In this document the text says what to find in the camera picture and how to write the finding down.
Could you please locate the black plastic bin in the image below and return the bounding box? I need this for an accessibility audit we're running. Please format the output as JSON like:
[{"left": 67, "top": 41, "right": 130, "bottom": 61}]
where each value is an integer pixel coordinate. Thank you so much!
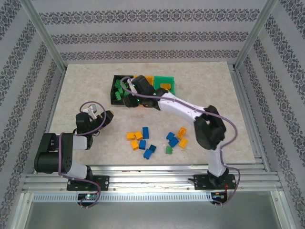
[{"left": 110, "top": 74, "right": 134, "bottom": 106}]

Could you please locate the green plastic bin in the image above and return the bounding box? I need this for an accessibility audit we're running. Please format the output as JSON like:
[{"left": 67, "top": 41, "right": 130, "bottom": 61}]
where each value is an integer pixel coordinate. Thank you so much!
[{"left": 153, "top": 75, "right": 176, "bottom": 96}]

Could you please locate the small circuit board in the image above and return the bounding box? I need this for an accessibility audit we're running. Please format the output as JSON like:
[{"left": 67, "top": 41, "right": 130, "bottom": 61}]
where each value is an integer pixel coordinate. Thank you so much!
[
  {"left": 212, "top": 192, "right": 228, "bottom": 201},
  {"left": 78, "top": 193, "right": 98, "bottom": 201}
]

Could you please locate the grey metal panel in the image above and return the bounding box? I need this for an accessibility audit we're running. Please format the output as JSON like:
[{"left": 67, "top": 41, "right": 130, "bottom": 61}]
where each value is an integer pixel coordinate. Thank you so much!
[{"left": 14, "top": 193, "right": 294, "bottom": 229}]

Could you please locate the aluminium side rail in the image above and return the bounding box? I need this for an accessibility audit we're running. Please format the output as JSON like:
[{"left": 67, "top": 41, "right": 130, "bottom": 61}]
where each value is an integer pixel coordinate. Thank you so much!
[
  {"left": 228, "top": 63, "right": 284, "bottom": 172},
  {"left": 22, "top": 66, "right": 67, "bottom": 177}
]

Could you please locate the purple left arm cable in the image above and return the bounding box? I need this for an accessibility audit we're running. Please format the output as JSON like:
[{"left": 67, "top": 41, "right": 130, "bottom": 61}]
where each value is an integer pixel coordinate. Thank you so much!
[{"left": 58, "top": 101, "right": 107, "bottom": 209}]

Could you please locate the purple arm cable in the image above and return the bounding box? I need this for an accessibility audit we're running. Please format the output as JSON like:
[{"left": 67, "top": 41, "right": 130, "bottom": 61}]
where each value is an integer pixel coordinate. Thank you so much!
[
  {"left": 120, "top": 76, "right": 241, "bottom": 209},
  {"left": 58, "top": 101, "right": 107, "bottom": 209}
]

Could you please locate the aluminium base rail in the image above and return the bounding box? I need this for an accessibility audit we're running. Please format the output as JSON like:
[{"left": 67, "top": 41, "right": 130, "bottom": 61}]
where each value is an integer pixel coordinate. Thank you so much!
[{"left": 22, "top": 164, "right": 284, "bottom": 191}]

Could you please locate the slotted grey cable duct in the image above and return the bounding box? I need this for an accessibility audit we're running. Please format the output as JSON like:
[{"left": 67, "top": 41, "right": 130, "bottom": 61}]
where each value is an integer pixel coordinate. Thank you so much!
[{"left": 32, "top": 192, "right": 213, "bottom": 202}]

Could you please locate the aluminium frame post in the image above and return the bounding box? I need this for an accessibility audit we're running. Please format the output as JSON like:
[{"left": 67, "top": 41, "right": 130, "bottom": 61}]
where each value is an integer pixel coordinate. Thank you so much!
[
  {"left": 234, "top": 0, "right": 279, "bottom": 70},
  {"left": 22, "top": 0, "right": 67, "bottom": 72}
]

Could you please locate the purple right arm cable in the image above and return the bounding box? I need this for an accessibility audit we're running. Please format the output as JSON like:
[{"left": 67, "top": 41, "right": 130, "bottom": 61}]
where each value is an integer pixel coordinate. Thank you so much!
[{"left": 120, "top": 76, "right": 241, "bottom": 209}]

